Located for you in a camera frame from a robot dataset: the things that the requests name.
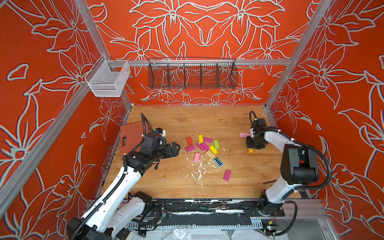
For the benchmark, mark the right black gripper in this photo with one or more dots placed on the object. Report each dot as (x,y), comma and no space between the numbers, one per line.
(251,142)

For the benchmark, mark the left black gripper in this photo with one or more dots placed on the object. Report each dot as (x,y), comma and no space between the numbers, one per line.
(169,154)

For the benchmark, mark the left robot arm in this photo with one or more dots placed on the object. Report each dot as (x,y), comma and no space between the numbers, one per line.
(106,219)

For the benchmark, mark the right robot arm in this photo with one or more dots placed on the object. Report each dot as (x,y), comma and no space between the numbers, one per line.
(303,167)

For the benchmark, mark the red block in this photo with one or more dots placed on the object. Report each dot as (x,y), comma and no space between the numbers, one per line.
(189,141)

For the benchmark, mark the pale pink block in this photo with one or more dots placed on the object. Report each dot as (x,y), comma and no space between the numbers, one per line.
(197,157)

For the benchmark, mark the dark magenta block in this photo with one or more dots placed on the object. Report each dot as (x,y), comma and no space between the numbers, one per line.
(205,146)

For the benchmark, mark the magenta block top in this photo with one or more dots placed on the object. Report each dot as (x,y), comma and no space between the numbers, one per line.
(207,140)

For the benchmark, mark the green block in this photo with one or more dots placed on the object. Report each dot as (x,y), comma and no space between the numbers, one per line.
(216,144)

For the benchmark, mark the yellow block centre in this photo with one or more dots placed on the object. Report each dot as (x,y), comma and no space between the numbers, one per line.
(213,150)

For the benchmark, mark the red plastic tool case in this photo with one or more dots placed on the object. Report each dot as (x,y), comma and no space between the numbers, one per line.
(130,136)

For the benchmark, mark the blue striped block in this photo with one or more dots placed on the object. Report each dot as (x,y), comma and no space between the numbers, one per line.
(218,162)

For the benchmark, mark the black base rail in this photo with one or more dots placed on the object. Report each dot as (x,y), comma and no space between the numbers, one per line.
(216,213)

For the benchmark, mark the black wire basket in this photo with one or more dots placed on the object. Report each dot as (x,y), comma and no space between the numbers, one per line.
(182,73)

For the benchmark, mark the white wire basket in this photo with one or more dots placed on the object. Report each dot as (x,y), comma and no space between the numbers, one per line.
(108,78)

